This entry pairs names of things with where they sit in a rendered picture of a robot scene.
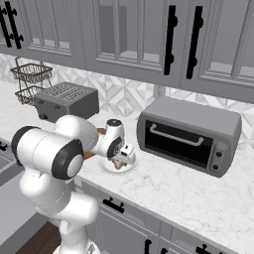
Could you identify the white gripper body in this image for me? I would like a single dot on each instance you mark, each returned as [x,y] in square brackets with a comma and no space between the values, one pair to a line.
[130,158]

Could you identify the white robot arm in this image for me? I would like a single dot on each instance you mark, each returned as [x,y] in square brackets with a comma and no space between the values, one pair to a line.
[46,152]

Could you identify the white round plate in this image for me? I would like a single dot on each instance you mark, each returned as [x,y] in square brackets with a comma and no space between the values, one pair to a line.
[129,167]

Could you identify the brown meat piece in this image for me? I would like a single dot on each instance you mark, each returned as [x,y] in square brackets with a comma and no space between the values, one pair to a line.
[118,163]

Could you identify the grey drawer front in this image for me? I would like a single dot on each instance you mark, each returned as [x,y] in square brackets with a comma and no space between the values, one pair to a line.
[139,211]

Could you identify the grey base cupboard door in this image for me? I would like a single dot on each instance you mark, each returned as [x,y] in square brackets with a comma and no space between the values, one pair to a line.
[122,236]

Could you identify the grey toaster oven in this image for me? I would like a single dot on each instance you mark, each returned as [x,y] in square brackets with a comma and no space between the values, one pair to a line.
[198,119]

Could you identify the grey toaster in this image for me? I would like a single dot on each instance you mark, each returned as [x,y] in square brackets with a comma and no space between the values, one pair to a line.
[67,101]

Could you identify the grey glass cupboard door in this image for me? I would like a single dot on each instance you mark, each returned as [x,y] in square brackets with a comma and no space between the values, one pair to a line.
[132,33]
[228,43]
[56,29]
[6,26]

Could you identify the white wall socket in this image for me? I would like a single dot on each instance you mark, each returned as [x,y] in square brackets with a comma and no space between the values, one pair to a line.
[159,91]

